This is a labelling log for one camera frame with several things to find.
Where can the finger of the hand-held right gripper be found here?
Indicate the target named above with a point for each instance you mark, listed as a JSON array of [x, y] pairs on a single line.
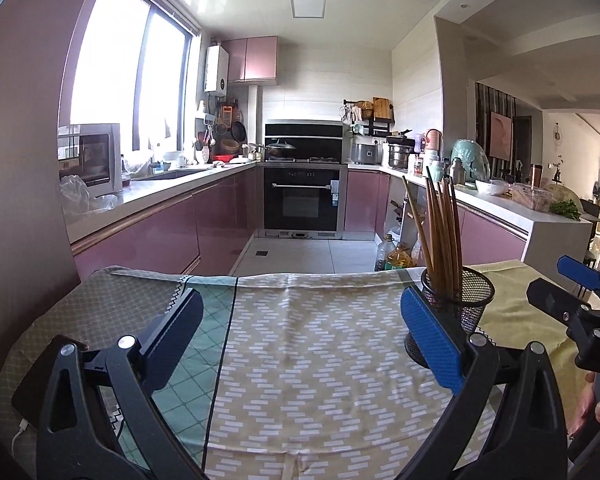
[[550, 300], [577, 267]]

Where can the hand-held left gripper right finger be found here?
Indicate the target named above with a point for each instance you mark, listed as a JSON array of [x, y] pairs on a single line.
[[430, 340]]

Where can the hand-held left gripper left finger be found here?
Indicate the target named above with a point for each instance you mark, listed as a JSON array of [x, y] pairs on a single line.
[[172, 335]]

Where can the black mesh holder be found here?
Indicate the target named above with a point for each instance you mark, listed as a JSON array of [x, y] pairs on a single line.
[[472, 310]]

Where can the bundle of wooden chopsticks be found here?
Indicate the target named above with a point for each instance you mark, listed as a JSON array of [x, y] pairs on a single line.
[[442, 240]]

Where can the person's right hand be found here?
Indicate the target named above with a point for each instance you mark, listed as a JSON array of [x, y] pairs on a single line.
[[582, 402]]

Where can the leafy greens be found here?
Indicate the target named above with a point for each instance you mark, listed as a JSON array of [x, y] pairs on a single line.
[[566, 210]]

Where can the clear plastic food container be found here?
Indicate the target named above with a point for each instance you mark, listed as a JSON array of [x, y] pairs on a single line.
[[530, 197]]

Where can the yellow cooking oil bottle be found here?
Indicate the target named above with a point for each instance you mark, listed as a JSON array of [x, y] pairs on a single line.
[[400, 259]]

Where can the pink base cabinets white end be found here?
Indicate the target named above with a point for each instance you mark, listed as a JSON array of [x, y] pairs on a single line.
[[485, 240]]

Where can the pink base cabinets with sink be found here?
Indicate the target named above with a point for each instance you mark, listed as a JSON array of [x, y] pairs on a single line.
[[155, 240]]

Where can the clear plastic bottle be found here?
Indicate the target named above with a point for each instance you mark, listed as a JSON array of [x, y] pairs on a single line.
[[384, 255]]

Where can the white bowl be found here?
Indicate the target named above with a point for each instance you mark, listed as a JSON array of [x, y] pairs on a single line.
[[492, 187]]

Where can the patchwork printed tablecloth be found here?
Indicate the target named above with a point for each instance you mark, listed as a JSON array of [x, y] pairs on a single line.
[[305, 360]]

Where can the teal appliance in plastic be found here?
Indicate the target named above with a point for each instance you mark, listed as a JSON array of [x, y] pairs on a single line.
[[470, 160]]

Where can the steel flask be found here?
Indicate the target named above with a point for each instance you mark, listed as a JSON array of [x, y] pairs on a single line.
[[457, 172]]

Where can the clear plastic bag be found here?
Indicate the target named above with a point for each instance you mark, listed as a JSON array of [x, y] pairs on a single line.
[[77, 197]]

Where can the red bowl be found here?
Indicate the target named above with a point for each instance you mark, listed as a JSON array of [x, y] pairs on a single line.
[[223, 158]]

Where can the steel stock pot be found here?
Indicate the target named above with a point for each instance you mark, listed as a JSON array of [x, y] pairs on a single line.
[[399, 156]]

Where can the black built-in oven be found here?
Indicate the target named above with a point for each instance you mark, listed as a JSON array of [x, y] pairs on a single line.
[[302, 200]]

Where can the pink kettle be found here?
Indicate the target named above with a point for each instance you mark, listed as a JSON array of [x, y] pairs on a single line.
[[432, 141]]

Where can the white countertop oven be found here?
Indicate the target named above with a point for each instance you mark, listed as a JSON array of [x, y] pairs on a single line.
[[92, 157]]

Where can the silver rice cooker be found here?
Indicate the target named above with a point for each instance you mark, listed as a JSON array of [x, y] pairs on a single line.
[[366, 155]]

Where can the dark wok with lid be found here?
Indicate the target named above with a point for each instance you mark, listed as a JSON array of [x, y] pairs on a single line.
[[280, 150]]

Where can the hanging frying pan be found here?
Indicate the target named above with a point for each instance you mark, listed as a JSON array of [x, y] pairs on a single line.
[[238, 131]]

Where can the grey refrigerator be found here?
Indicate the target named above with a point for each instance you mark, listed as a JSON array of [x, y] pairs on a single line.
[[20, 160]]

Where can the wooden cutting board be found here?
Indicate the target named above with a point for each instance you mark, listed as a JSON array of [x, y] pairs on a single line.
[[381, 108]]

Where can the black range hood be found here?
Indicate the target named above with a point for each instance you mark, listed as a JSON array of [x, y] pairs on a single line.
[[304, 132]]

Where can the white water heater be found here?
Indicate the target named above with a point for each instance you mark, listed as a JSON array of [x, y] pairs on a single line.
[[216, 70]]

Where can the kitchen window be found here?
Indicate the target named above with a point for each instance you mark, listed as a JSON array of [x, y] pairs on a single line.
[[125, 70]]

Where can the ceiling light panel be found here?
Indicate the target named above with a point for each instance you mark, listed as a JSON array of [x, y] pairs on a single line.
[[307, 1]]

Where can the framed wall picture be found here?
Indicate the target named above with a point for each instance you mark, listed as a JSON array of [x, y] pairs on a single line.
[[501, 135]]

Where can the black wall rack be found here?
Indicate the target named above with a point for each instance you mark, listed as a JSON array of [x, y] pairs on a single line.
[[367, 127]]

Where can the pink wall cabinet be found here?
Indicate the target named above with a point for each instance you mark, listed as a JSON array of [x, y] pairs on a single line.
[[252, 60]]

